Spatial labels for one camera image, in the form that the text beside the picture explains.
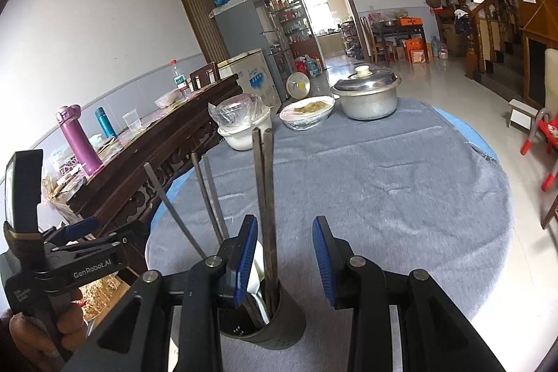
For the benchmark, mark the grey refrigerator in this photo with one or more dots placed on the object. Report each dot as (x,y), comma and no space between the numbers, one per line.
(244,27)

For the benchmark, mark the dark carved wooden sideboard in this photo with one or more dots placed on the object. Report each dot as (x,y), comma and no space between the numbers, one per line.
(152,154)

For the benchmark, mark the purple thermos bottle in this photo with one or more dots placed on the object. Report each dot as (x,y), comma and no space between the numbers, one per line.
(80,145)

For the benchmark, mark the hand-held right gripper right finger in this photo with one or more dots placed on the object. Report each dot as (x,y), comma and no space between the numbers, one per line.
(325,263)

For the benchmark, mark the aluminium pot lid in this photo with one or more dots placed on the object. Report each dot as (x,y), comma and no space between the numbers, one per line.
(366,82)

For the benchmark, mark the dark perforated utensil holder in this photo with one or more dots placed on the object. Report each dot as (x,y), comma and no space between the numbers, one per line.
(281,330)

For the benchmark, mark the dark chopstick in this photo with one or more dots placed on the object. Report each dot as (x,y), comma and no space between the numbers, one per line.
(207,197)
(269,180)
(217,202)
(259,180)
(174,210)

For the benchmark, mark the dark wooden chair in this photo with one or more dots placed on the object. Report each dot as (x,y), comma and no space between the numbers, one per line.
(205,75)

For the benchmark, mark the film-covered food bowl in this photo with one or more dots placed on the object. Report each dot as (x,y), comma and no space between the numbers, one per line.
(307,115)

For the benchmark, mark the teal thermos bottle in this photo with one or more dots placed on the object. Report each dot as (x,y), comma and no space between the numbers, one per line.
(106,123)

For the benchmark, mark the brown wooden door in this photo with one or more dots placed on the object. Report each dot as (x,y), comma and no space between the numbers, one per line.
(200,14)

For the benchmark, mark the person's left hand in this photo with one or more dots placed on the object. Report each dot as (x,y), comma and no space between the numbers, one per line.
(69,315)

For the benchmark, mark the white chest freezer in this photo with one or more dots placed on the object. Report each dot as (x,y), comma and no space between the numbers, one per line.
(257,80)

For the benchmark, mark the clear plastic bag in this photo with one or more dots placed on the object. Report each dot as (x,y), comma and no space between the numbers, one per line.
(237,110)

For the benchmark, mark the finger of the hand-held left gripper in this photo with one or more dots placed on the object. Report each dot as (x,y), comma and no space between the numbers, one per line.
(80,226)
(100,241)

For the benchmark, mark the clear plastic cup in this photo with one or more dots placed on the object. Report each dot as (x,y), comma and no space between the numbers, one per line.
(131,121)

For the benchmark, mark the beige armchair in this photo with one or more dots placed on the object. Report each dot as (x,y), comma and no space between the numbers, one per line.
(551,80)

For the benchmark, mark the white plastic basin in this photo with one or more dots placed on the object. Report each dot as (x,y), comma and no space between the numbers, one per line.
(246,136)

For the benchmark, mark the grey tablecloth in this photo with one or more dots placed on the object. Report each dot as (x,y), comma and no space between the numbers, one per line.
(370,202)

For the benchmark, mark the brown wooden chair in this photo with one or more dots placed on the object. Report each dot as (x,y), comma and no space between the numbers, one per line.
(552,213)

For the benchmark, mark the bag of food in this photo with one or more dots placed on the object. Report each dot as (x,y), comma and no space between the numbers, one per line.
(168,99)

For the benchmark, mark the blue table cover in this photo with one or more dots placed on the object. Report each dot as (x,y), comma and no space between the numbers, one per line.
(471,132)

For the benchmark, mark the dark wooden table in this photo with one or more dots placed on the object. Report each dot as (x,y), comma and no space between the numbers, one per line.
(396,31)

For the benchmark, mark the red-capped plastic bottle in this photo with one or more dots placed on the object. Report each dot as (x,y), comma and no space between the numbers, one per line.
(178,78)

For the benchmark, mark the white step stool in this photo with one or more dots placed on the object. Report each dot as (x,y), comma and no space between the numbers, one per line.
(522,117)

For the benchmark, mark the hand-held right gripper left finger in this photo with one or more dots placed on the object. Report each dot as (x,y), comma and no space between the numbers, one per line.
(242,258)

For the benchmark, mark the wooden staircase railing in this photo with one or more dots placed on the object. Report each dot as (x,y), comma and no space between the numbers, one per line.
(484,32)

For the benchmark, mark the blue water jug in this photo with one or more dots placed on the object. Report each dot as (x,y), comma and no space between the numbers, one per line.
(312,68)

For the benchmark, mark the orange box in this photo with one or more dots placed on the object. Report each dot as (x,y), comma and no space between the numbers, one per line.
(416,51)

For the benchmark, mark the red child's chair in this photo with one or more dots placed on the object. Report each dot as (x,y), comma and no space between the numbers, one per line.
(549,132)

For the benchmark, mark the small white fan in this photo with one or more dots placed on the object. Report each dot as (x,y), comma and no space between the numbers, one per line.
(298,85)

